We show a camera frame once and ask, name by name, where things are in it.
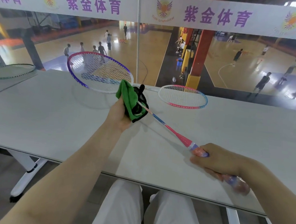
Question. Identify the white banner with purple print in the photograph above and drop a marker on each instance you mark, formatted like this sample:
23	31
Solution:
144	8

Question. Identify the dark hoop post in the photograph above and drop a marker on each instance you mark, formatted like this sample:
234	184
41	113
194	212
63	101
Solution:
32	51

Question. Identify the person's right hand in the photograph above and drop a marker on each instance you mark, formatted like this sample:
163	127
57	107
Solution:
222	162

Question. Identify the green black cleaning cloth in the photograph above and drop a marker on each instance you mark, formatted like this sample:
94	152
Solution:
127	94

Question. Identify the yellow padded post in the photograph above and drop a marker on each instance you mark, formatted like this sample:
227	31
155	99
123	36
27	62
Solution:
186	58

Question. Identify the blue bin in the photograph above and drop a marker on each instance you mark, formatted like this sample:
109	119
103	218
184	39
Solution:
179	62

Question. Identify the person's white trousers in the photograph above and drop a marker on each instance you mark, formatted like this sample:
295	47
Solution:
122	209

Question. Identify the red pillar with yellow base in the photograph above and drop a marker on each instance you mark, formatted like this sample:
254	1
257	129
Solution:
200	56

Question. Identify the metal window mullion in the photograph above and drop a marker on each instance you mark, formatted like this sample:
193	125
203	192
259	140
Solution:
138	40

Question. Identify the purple pink badminton racket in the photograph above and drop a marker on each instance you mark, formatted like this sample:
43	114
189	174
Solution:
183	140

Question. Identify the person's left hand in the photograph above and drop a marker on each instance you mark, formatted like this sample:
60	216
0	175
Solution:
117	116

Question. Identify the pink blue badminton racket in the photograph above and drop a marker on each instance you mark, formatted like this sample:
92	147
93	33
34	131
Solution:
184	96

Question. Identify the group of distant people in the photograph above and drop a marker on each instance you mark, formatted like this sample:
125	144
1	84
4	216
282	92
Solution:
237	56

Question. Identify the person's right forearm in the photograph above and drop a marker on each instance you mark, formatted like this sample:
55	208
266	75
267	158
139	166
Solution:
277	198

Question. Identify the person's left forearm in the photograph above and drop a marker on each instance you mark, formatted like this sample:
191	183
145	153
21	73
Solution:
63	180

